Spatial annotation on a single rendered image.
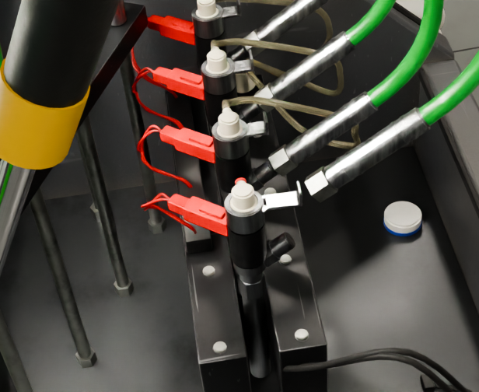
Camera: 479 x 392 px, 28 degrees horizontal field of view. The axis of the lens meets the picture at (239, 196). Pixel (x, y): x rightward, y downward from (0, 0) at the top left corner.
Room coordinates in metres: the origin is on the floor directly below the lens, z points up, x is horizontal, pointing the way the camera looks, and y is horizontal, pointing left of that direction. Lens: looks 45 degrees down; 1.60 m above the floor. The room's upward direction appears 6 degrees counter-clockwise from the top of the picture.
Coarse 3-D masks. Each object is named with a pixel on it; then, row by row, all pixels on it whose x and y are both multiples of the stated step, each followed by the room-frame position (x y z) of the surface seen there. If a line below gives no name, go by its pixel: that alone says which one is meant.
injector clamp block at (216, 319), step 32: (256, 160) 0.65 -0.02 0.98; (288, 224) 0.57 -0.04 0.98; (192, 256) 0.54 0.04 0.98; (224, 256) 0.54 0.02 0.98; (288, 256) 0.53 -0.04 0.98; (192, 288) 0.51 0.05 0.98; (224, 288) 0.51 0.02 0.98; (288, 288) 0.50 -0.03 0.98; (224, 320) 0.47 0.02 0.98; (288, 320) 0.47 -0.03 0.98; (320, 320) 0.46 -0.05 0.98; (224, 352) 0.44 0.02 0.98; (288, 352) 0.44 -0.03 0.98; (320, 352) 0.44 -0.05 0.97; (224, 384) 0.44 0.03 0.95; (288, 384) 0.44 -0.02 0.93; (320, 384) 0.44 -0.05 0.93
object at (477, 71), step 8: (472, 64) 0.50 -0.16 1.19; (464, 72) 0.50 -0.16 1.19; (472, 72) 0.49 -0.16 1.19; (456, 80) 0.50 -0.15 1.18; (464, 80) 0.49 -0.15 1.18; (472, 80) 0.49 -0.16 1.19; (448, 88) 0.50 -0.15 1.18; (456, 88) 0.49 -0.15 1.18; (464, 88) 0.49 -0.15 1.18; (472, 88) 0.49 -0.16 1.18; (440, 96) 0.49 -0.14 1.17; (448, 96) 0.49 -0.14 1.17; (456, 96) 0.49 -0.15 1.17; (464, 96) 0.49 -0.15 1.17; (432, 104) 0.49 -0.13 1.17; (440, 104) 0.49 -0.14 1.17; (448, 104) 0.49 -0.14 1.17; (456, 104) 0.49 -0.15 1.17; (424, 112) 0.49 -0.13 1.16; (432, 112) 0.49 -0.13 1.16; (440, 112) 0.49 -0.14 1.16; (448, 112) 0.49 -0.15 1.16; (432, 120) 0.49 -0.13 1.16
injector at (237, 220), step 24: (240, 216) 0.47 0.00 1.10; (240, 240) 0.47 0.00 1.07; (264, 240) 0.48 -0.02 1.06; (288, 240) 0.49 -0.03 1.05; (240, 264) 0.48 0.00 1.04; (264, 264) 0.48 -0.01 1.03; (240, 288) 0.48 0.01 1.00; (264, 288) 0.49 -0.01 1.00; (264, 312) 0.48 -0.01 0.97; (264, 336) 0.48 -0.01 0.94; (264, 360) 0.48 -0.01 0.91
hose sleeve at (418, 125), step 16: (416, 112) 0.49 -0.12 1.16; (384, 128) 0.50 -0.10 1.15; (400, 128) 0.49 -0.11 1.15; (416, 128) 0.49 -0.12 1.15; (368, 144) 0.49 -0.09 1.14; (384, 144) 0.49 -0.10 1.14; (400, 144) 0.48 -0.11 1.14; (336, 160) 0.49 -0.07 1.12; (352, 160) 0.49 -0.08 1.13; (368, 160) 0.48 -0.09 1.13; (336, 176) 0.48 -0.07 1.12; (352, 176) 0.48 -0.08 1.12
